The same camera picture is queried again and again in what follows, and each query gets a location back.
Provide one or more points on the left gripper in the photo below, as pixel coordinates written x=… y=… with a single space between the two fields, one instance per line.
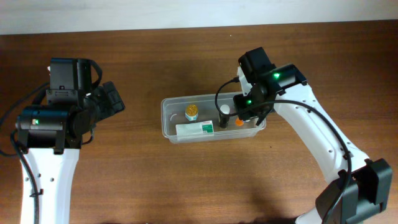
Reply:
x=101 y=97

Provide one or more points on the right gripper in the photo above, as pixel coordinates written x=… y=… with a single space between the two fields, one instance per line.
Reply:
x=243 y=112

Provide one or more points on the orange tube white cap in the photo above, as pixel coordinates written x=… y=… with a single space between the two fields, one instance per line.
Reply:
x=239 y=122

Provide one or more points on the dark bottle white cap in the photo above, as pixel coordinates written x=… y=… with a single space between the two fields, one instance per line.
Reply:
x=223 y=116

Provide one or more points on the white green medicine box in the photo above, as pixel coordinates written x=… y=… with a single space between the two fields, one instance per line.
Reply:
x=193 y=129

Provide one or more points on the small jar gold lid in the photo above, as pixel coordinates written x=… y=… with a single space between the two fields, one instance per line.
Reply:
x=191 y=112

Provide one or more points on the clear plastic container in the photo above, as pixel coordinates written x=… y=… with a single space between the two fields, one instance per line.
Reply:
x=173 y=113

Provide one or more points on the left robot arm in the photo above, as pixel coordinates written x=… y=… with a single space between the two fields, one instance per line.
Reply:
x=49 y=135

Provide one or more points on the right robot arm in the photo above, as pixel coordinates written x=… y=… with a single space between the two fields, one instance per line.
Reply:
x=358 y=188

